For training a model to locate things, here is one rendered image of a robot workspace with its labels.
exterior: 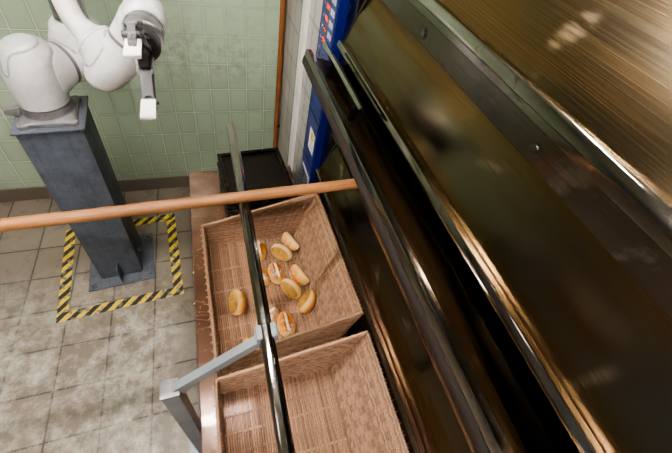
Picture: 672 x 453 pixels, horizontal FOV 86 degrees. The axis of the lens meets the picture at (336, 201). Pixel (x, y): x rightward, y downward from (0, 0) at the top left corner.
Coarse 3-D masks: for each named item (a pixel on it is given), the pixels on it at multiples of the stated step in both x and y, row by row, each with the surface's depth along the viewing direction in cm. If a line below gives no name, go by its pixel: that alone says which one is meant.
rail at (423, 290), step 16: (320, 80) 95; (336, 112) 86; (352, 144) 78; (368, 176) 72; (384, 208) 67; (384, 224) 66; (400, 240) 62; (400, 256) 62; (416, 272) 58; (416, 288) 58; (432, 304) 55; (432, 320) 54; (448, 336) 52; (448, 352) 51; (464, 368) 49; (464, 384) 48; (480, 400) 47; (480, 416) 46; (496, 432) 45; (496, 448) 44
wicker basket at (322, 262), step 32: (224, 224) 146; (256, 224) 152; (288, 224) 159; (320, 224) 144; (224, 256) 151; (320, 256) 142; (224, 288) 142; (320, 288) 141; (352, 288) 121; (224, 320) 133; (256, 320) 135; (320, 320) 139; (352, 320) 119; (224, 352) 126; (256, 352) 113; (288, 352) 122
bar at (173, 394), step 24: (240, 168) 105; (264, 288) 82; (264, 312) 77; (264, 336) 74; (216, 360) 81; (264, 360) 72; (168, 384) 85; (192, 384) 84; (168, 408) 89; (192, 408) 105; (192, 432) 114; (288, 432) 64
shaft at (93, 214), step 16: (240, 192) 95; (256, 192) 96; (272, 192) 97; (288, 192) 98; (304, 192) 100; (320, 192) 102; (96, 208) 84; (112, 208) 85; (128, 208) 86; (144, 208) 87; (160, 208) 88; (176, 208) 89; (192, 208) 91; (0, 224) 78; (16, 224) 79; (32, 224) 80; (48, 224) 81
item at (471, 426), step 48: (336, 96) 95; (384, 144) 87; (384, 192) 74; (384, 240) 66; (432, 240) 69; (432, 288) 60; (480, 288) 65; (432, 336) 54; (480, 336) 57; (480, 384) 51; (528, 384) 54; (480, 432) 46; (528, 432) 48
